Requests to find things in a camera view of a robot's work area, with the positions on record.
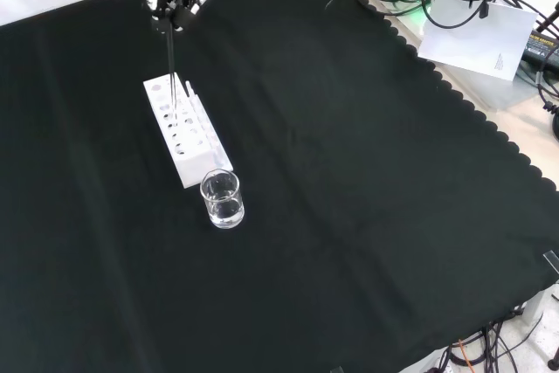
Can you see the black power adapter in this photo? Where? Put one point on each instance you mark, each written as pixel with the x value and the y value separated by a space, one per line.
pixel 543 47

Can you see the clear glass rod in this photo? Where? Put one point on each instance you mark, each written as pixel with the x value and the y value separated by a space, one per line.
pixel 171 76

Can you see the black bench cloth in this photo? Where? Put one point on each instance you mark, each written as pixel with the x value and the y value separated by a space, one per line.
pixel 349 172

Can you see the white paper sheet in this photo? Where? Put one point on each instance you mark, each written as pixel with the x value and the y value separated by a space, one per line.
pixel 476 36

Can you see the white test tube rack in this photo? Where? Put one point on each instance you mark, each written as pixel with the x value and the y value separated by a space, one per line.
pixel 192 163

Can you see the clear tape piece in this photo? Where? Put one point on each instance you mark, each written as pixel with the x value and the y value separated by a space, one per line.
pixel 552 261

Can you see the small clear glass beaker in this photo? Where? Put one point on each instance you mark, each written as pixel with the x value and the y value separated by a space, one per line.
pixel 222 207

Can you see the pale base board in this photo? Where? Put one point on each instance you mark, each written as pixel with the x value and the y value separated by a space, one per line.
pixel 493 91

